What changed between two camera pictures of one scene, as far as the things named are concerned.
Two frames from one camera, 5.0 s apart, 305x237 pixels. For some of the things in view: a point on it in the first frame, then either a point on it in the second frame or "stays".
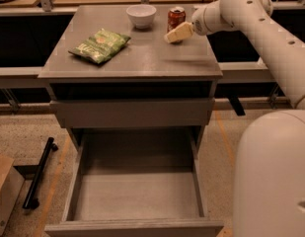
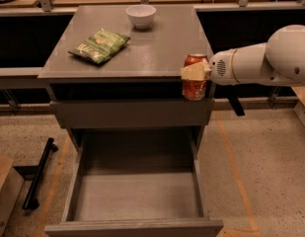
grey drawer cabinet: [103, 71] stays
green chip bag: [100, 45] stays
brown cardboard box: [8, 183] stays
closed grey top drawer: [133, 113] stays
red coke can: [175, 18] -> [194, 90]
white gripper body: [200, 24] -> [220, 68]
